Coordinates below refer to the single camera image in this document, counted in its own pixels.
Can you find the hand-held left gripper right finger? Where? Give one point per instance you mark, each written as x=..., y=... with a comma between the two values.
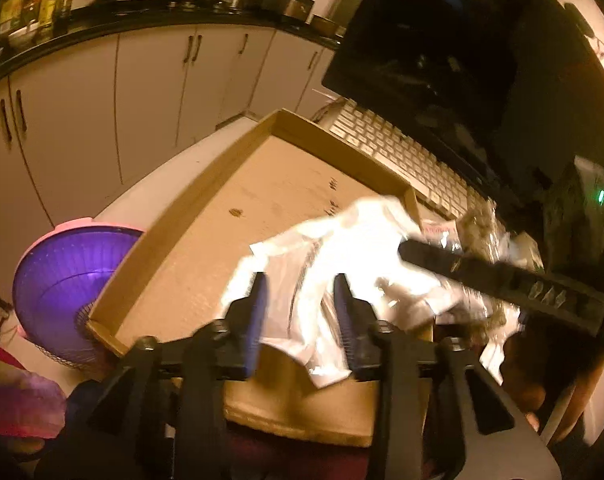
x=344, y=317

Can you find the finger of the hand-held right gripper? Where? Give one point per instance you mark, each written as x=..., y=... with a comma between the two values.
x=481, y=272

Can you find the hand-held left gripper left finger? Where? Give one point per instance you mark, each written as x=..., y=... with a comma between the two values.
x=260, y=310

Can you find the white plastic bag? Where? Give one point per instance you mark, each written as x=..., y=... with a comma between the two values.
x=362, y=245

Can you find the shallow cardboard box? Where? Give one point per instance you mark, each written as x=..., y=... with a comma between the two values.
x=232, y=220

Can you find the clear bag of dried herbs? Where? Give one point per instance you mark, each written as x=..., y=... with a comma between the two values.
x=481, y=222

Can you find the red and white packet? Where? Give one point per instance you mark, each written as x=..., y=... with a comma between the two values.
x=439, y=232

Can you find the white keyboard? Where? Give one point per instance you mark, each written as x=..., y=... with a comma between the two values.
x=406, y=155

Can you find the maroon tablecloth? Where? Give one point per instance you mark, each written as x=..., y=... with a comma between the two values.
x=302, y=460

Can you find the purple electric fan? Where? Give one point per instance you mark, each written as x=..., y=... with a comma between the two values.
x=57, y=290

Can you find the black computer monitor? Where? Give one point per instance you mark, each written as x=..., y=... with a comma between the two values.
x=446, y=55

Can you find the white base kitchen cabinets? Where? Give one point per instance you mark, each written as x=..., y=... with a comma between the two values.
x=132, y=110

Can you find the pink cloth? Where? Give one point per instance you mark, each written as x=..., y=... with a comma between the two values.
x=17, y=395

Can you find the black kitchen countertop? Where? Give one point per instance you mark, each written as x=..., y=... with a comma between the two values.
x=147, y=12

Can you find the row of sauce bottles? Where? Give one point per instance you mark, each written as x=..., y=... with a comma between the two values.
x=42, y=2

